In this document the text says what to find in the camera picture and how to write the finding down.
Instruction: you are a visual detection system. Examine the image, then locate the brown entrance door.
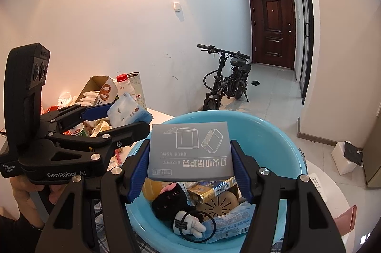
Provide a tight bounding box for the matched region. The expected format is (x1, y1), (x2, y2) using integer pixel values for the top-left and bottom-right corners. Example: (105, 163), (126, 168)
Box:
(248, 0), (296, 70)

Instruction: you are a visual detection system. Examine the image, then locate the black electric bicycle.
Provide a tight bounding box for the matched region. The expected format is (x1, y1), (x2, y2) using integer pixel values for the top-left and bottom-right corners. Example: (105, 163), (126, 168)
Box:
(196, 44), (251, 112)

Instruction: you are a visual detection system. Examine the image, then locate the crumpled pale wrapper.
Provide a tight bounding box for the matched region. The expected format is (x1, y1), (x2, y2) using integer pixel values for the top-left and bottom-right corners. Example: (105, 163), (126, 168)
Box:
(89, 119), (112, 137)

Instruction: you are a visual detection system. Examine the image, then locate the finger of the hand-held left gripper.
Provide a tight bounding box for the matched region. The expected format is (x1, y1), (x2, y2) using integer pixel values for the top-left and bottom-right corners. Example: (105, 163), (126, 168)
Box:
(45, 121), (151, 153)
(41, 102), (113, 135)

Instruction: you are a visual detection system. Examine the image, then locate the black plush toy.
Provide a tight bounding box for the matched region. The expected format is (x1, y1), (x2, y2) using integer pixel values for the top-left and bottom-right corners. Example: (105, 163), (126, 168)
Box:
(152, 183), (191, 222)

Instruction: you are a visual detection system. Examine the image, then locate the yellow snack packet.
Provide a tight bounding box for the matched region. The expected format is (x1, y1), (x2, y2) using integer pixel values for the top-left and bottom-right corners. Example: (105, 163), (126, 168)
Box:
(142, 178), (163, 201)

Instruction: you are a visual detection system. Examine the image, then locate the blue plaid cloth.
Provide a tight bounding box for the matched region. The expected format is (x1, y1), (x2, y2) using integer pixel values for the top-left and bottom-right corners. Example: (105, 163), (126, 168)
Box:
(89, 202), (286, 253)

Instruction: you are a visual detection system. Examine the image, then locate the blue tissue packet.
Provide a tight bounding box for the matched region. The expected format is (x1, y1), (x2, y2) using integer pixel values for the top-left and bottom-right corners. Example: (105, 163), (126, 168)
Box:
(106, 92), (154, 128)

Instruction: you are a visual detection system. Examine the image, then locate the gold and blue box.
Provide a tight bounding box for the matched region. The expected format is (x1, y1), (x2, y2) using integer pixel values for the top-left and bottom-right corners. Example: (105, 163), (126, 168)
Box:
(187, 177), (239, 203)

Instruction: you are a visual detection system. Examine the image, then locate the beige refrigerator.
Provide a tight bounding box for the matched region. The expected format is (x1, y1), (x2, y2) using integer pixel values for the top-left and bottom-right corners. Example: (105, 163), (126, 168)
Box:
(363, 110), (381, 189)

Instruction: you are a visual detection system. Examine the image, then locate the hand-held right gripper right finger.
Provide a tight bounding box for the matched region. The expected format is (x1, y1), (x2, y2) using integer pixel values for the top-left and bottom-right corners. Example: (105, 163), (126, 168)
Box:
(230, 139), (347, 253)

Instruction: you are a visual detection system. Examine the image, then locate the black bag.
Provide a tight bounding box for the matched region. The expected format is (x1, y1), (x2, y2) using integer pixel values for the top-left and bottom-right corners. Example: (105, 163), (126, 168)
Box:
(344, 142), (364, 167)

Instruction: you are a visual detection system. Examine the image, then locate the tan round vented disc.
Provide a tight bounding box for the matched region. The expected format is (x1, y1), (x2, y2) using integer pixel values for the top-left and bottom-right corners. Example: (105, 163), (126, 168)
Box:
(198, 191), (240, 219)

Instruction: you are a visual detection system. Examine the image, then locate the black hair tie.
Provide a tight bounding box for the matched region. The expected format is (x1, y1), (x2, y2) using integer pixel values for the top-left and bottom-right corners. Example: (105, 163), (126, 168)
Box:
(178, 210), (216, 243)

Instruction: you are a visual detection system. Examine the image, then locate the open brown cardboard carton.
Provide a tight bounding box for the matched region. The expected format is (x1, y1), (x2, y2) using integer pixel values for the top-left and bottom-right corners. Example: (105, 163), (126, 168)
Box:
(74, 76), (119, 106)

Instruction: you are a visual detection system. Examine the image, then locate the person's left forearm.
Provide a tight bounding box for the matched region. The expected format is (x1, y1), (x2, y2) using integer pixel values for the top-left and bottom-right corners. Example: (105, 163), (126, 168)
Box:
(0, 205), (45, 253)

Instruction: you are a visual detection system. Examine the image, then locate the person's left hand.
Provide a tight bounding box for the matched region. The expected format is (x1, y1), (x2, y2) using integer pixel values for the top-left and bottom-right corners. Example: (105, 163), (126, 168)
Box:
(10, 176), (68, 228)

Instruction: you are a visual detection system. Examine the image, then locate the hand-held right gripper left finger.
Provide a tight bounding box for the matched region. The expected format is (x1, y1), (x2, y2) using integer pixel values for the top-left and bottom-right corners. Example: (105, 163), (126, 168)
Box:
(35, 138), (152, 253)

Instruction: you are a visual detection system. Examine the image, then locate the white plastic bag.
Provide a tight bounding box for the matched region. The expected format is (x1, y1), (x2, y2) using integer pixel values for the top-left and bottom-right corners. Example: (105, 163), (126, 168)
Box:
(56, 91), (78, 109)

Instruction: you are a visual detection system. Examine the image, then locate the grey printed box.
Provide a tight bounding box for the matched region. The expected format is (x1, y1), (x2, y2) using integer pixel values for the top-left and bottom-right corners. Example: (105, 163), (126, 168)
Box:
(147, 121), (236, 182)

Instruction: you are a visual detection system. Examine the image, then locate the white plush keychain figure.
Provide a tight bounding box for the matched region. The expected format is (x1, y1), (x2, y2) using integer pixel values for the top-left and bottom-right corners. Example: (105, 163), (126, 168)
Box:
(172, 210), (206, 237)

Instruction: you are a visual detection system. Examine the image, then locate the pale cylindrical can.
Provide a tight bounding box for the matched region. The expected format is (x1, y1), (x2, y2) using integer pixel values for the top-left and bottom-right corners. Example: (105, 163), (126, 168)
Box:
(126, 72), (148, 111)

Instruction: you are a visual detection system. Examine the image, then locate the white trash bin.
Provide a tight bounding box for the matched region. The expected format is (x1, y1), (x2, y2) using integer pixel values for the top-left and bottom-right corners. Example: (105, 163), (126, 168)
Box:
(331, 140), (364, 176)

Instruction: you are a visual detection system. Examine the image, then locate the black framed glass door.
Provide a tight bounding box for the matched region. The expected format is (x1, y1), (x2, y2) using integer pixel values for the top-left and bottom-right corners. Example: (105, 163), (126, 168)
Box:
(298, 0), (314, 100)

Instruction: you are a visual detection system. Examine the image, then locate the red cap plastic bottle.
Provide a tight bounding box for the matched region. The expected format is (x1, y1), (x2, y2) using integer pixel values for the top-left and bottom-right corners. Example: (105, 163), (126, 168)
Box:
(115, 73), (137, 101)

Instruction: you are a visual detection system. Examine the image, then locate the blue clear plastic packet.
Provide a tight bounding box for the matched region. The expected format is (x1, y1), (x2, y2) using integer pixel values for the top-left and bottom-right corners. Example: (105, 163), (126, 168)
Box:
(205, 202), (256, 243)

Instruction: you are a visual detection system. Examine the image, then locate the blue plastic basin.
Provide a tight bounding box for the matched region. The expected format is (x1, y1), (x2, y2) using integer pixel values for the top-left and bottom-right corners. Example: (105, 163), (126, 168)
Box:
(123, 110), (305, 253)

